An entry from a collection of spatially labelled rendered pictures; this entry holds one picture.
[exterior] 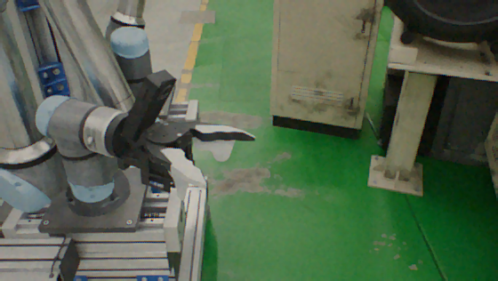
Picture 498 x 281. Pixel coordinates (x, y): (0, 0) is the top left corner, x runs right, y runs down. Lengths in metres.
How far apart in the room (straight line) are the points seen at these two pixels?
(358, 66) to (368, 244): 0.94
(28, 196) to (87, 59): 0.27
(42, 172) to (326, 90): 1.83
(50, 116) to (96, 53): 0.15
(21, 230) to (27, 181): 0.32
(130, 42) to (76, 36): 0.56
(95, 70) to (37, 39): 0.35
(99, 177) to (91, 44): 0.24
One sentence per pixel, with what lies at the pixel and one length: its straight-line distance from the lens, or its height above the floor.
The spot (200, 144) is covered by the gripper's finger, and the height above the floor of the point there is 1.04.
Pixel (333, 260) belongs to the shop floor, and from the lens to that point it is 1.87.
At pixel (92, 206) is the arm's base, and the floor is 0.75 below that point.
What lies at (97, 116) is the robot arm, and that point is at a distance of 0.68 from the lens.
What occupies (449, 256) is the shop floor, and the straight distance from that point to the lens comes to 2.03.
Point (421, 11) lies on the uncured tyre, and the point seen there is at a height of 1.00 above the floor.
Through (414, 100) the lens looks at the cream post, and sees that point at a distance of 2.06.
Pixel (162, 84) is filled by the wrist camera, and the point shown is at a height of 1.15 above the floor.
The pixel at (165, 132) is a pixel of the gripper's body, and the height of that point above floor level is 1.07.
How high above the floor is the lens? 1.41
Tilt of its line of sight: 35 degrees down
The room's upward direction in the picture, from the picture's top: straight up
